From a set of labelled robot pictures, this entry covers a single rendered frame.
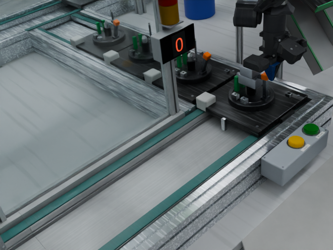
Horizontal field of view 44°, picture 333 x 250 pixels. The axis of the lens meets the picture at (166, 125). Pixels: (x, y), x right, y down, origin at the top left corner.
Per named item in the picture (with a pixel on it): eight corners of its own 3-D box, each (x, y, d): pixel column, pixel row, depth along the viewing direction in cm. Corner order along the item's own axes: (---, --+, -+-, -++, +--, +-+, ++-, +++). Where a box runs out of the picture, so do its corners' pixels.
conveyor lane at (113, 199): (304, 123, 132) (307, 97, 126) (84, 302, 90) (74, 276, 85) (235, 94, 150) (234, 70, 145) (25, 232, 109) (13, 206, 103)
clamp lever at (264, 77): (270, 95, 122) (270, 73, 118) (266, 98, 121) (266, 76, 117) (260, 92, 124) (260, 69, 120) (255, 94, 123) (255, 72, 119)
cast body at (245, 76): (264, 83, 123) (265, 62, 119) (254, 90, 121) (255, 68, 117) (242, 75, 129) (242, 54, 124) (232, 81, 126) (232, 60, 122)
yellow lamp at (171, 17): (183, 20, 108) (182, 2, 105) (169, 27, 105) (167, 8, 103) (170, 16, 111) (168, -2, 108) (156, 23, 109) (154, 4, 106)
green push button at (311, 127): (321, 132, 114) (321, 126, 112) (312, 139, 112) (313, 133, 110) (307, 127, 116) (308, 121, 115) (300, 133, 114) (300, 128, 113)
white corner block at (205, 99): (216, 106, 130) (216, 95, 127) (206, 113, 127) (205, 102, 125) (205, 101, 133) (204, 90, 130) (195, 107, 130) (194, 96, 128)
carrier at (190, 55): (241, 75, 143) (241, 41, 136) (192, 106, 131) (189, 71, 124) (192, 56, 158) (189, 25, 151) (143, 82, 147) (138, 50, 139)
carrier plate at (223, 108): (307, 100, 127) (307, 94, 126) (258, 138, 115) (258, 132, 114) (245, 76, 142) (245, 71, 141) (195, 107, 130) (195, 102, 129)
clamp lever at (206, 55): (206, 71, 139) (211, 54, 133) (202, 73, 138) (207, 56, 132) (198, 64, 140) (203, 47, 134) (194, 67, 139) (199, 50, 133)
